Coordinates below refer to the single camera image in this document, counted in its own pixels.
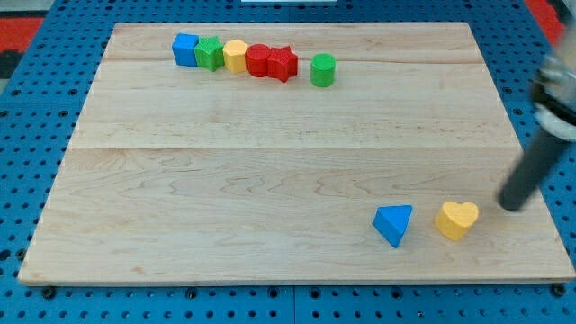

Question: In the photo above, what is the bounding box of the green cylinder block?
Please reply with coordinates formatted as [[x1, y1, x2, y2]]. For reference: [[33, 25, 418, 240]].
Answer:
[[310, 53, 337, 87]]

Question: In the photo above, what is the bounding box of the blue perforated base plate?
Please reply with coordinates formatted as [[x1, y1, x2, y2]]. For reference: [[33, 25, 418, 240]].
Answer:
[[1, 1, 575, 323]]

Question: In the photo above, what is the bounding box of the wooden board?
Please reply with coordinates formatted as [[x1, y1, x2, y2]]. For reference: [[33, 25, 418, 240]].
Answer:
[[19, 22, 575, 286]]

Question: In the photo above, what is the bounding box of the red cylinder block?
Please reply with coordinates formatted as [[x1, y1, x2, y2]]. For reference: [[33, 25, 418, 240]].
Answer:
[[245, 43, 271, 77]]

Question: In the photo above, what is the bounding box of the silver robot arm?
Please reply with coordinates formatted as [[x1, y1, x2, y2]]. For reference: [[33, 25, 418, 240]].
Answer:
[[497, 24, 575, 212]]

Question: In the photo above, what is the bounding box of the green star block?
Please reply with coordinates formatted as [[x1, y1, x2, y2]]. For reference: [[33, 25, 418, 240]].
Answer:
[[193, 36, 224, 72]]

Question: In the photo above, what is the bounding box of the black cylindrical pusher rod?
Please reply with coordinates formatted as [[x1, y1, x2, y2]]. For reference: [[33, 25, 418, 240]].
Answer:
[[497, 129, 570, 212]]

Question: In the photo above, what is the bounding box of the yellow hexagon block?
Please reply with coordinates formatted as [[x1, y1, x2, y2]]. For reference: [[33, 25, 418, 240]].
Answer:
[[223, 40, 248, 73]]

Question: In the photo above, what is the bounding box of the yellow heart block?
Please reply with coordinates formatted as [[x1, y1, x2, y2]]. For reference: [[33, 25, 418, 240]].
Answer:
[[434, 202, 480, 241]]

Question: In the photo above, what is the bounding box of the red star block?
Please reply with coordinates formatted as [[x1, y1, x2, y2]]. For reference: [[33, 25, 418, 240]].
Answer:
[[267, 46, 299, 83]]

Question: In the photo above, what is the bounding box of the blue triangle block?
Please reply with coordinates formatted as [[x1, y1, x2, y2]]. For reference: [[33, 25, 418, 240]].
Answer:
[[372, 205, 413, 248]]

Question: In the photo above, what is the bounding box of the blue cube block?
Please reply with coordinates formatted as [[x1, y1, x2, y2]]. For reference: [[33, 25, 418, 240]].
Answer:
[[172, 33, 199, 67]]

